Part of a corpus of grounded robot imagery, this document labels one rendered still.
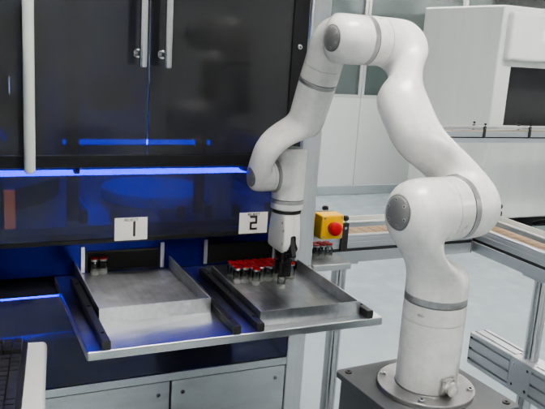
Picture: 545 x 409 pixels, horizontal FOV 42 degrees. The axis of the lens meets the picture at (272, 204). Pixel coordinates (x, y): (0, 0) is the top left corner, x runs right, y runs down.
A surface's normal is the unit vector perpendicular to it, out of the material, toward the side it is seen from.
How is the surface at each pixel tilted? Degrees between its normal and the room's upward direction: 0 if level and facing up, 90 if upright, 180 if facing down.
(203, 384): 90
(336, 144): 90
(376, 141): 90
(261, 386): 90
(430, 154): 115
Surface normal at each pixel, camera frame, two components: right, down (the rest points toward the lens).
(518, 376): -0.91, 0.04
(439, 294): -0.18, 0.19
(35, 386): 0.07, -0.97
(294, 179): 0.36, 0.22
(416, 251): -0.57, 0.70
